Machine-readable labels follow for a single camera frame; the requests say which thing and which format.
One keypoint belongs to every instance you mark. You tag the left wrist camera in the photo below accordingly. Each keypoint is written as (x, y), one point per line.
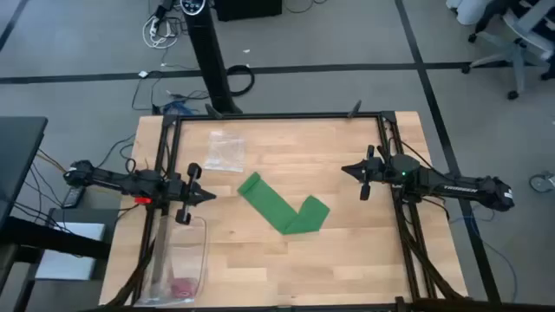
(149, 182)

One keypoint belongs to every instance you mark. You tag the green elastic bandage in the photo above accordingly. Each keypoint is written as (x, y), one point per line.
(269, 203)

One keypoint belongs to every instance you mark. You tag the clear plastic container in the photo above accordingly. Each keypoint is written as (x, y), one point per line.
(182, 255)

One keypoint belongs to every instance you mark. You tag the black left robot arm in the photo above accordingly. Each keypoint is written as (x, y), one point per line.
(108, 177)

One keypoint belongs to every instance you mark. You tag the red tag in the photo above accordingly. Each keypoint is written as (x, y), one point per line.
(143, 200)

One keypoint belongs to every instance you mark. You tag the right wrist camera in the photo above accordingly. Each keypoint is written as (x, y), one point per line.
(404, 168)

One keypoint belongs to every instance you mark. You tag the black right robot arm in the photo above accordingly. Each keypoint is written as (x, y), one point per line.
(459, 188)

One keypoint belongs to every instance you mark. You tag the black aluminium table frame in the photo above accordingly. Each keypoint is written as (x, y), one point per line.
(282, 116)

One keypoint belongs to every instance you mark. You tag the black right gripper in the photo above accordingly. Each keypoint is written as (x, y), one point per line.
(376, 171)

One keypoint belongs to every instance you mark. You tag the small clear zip bag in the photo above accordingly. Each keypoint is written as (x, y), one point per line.
(225, 151)

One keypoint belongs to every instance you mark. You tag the small white adapter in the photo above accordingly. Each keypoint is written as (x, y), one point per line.
(143, 74)

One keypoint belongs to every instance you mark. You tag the red rolled bandage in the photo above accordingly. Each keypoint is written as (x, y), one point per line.
(183, 287)

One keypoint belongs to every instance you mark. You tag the loose caster wheel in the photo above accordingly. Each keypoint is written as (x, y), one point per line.
(541, 183)

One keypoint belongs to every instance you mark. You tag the black box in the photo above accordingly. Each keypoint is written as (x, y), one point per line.
(247, 9)

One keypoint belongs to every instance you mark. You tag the grey office chair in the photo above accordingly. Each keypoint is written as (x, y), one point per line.
(516, 56)

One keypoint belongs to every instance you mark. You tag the black frame clamp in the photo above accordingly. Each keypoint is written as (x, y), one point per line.
(354, 109)
(213, 112)

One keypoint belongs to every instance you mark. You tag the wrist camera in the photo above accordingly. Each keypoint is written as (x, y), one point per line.
(404, 168)
(149, 182)

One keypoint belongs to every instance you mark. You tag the black tower fan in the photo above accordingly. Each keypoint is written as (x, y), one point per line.
(210, 56)

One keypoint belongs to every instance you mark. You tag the black desk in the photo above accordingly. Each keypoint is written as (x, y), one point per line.
(17, 151)

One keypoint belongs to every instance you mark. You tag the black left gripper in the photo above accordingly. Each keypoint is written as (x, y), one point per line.
(182, 193)

